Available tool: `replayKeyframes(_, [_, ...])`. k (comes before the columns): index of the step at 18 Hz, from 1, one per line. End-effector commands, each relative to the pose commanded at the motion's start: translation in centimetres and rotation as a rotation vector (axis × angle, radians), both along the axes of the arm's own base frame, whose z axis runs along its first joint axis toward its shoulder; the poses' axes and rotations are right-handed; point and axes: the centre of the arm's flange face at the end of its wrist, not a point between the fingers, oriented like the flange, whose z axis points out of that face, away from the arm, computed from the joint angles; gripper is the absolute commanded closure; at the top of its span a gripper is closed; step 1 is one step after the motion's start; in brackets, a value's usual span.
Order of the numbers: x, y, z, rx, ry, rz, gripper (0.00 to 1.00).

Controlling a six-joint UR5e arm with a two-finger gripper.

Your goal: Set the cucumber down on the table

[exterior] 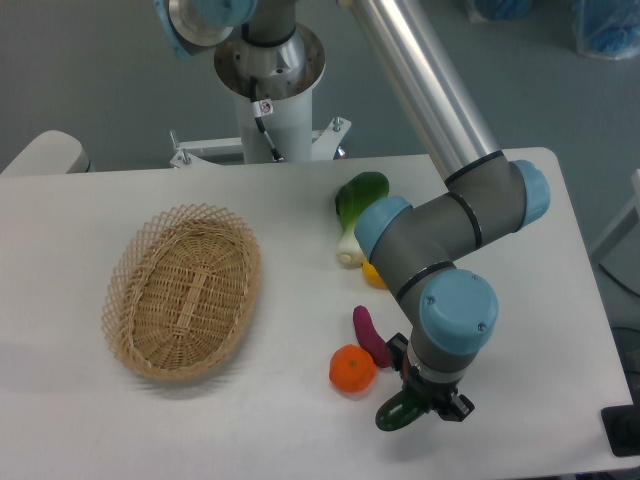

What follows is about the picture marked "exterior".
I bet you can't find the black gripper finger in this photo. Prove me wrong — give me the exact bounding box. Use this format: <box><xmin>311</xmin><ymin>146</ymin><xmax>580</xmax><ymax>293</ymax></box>
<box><xmin>432</xmin><ymin>393</ymin><xmax>475</xmax><ymax>422</ymax></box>
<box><xmin>401</xmin><ymin>371</ymin><xmax>425</xmax><ymax>400</ymax></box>

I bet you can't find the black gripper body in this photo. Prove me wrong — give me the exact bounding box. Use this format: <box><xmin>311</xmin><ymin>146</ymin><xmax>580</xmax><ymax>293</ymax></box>
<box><xmin>386</xmin><ymin>333</ymin><xmax>462</xmax><ymax>410</ymax></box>

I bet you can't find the green cucumber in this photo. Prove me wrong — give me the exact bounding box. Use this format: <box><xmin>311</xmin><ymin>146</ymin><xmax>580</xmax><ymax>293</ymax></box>
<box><xmin>375</xmin><ymin>389</ymin><xmax>429</xmax><ymax>432</ymax></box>

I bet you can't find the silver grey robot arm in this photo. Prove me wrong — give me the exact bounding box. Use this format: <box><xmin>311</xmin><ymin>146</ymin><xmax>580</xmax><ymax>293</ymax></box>
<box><xmin>155</xmin><ymin>1</ymin><xmax>550</xmax><ymax>431</ymax></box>

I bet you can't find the orange tangerine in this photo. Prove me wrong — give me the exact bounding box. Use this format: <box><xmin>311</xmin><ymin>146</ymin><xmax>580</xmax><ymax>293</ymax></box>
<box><xmin>329</xmin><ymin>344</ymin><xmax>377</xmax><ymax>393</ymax></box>

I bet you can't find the purple sweet potato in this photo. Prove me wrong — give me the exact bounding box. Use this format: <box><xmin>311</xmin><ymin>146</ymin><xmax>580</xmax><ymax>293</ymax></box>
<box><xmin>352</xmin><ymin>305</ymin><xmax>391</xmax><ymax>368</ymax></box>

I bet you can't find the yellow pepper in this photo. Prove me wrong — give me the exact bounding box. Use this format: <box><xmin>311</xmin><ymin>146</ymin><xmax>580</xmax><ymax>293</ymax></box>
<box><xmin>361</xmin><ymin>260</ymin><xmax>387</xmax><ymax>290</ymax></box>

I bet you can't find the black device at edge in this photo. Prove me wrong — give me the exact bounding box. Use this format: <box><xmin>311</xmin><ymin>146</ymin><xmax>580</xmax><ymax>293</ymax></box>
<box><xmin>601</xmin><ymin>405</ymin><xmax>639</xmax><ymax>457</ymax></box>

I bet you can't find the green bok choy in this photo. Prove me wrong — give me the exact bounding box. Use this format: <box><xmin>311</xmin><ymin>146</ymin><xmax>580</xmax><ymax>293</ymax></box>
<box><xmin>334</xmin><ymin>171</ymin><xmax>390</xmax><ymax>268</ymax></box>

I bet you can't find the woven wicker basket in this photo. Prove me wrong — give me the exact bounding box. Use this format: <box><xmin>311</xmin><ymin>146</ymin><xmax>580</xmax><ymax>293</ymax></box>
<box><xmin>102</xmin><ymin>204</ymin><xmax>261</xmax><ymax>381</ymax></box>

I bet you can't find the blue plastic bag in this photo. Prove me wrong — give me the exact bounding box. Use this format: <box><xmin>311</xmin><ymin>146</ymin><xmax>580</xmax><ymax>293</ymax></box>
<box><xmin>466</xmin><ymin>0</ymin><xmax>533</xmax><ymax>22</ymax></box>
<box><xmin>572</xmin><ymin>0</ymin><xmax>639</xmax><ymax>60</ymax></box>

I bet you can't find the white chair back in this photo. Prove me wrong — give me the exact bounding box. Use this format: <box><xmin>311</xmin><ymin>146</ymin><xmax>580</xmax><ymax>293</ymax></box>
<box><xmin>1</xmin><ymin>130</ymin><xmax>95</xmax><ymax>178</ymax></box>

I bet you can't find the black cable on pedestal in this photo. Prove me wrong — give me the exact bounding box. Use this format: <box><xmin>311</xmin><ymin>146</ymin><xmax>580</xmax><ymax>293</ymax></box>
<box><xmin>248</xmin><ymin>75</ymin><xmax>286</xmax><ymax>163</ymax></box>

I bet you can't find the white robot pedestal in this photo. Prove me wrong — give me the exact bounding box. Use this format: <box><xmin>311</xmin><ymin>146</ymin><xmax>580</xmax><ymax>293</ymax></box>
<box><xmin>170</xmin><ymin>24</ymin><xmax>352</xmax><ymax>168</ymax></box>

